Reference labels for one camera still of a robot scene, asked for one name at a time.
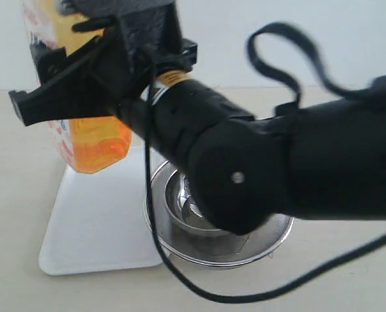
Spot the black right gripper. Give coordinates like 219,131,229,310
8,1,198,126

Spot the orange dish soap pump bottle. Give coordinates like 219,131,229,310
22,1,132,174

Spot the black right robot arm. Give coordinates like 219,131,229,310
9,1,386,235

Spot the small stainless steel bowl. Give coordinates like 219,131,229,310
165,170,228,238

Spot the white rectangular foam tray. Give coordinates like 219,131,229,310
38,146,162,276

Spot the steel mesh strainer basin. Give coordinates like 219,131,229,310
151,161,294,269

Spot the black right camera cable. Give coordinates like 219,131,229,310
140,21,386,305

